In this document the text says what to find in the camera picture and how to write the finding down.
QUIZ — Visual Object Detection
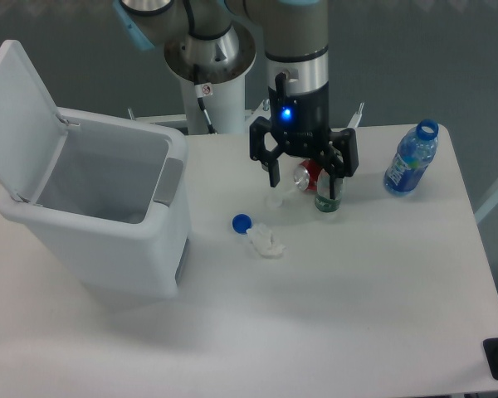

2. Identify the clear plastic cup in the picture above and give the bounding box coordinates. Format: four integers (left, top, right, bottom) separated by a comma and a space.
265, 187, 301, 210

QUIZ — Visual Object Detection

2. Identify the red soda can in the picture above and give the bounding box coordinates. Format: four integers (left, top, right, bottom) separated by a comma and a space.
293, 159, 323, 192

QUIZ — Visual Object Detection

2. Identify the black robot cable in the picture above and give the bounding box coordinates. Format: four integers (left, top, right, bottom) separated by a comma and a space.
182, 0, 219, 135

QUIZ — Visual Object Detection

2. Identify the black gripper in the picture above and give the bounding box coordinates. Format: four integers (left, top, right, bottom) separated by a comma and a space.
249, 72, 359, 198

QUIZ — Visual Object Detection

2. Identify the blue plastic bottle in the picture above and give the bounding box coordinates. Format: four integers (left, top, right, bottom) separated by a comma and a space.
383, 119, 439, 196

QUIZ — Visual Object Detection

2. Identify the blue bottle cap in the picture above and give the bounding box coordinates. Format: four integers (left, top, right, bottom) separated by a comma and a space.
232, 213, 252, 235

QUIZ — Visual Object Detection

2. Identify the white trash bin lid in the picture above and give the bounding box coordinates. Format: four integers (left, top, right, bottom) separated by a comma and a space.
0, 40, 68, 203

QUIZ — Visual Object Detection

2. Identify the white crumpled paper ball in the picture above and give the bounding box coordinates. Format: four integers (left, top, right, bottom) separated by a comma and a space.
247, 223, 286, 259

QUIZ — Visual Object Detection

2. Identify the white trash bin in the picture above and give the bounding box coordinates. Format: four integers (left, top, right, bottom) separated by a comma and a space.
0, 109, 191, 298

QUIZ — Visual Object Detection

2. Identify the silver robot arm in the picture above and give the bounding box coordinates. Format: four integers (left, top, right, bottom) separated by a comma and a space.
115, 1, 359, 200

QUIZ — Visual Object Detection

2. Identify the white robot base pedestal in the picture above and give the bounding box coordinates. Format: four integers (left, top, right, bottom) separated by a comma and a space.
178, 76, 246, 135

